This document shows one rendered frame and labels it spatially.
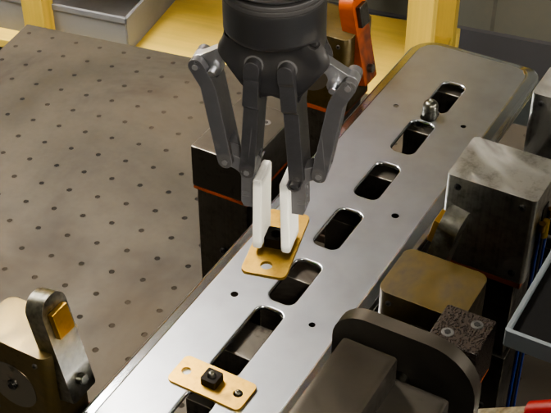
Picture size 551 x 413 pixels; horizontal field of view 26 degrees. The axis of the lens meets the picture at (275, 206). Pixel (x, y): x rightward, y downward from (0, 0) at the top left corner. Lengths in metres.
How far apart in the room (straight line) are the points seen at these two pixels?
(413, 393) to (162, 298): 0.80
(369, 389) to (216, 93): 0.26
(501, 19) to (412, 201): 2.08
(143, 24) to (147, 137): 1.19
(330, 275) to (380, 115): 0.31
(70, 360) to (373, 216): 0.40
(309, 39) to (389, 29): 2.39
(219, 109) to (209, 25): 2.33
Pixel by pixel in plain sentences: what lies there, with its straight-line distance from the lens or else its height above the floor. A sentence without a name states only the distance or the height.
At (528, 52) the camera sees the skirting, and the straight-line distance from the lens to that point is 3.47.
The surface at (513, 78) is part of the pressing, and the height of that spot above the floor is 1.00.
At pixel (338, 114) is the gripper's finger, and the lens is 0.88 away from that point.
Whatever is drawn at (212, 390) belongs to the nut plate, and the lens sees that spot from 1.18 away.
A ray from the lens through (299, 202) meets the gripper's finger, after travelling 0.95.
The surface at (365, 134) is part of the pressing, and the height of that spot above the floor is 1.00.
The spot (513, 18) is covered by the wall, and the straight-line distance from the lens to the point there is 3.45.
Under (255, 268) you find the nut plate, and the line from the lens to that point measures 0.97.
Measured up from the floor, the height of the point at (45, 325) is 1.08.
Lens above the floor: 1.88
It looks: 39 degrees down
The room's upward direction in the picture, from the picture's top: straight up
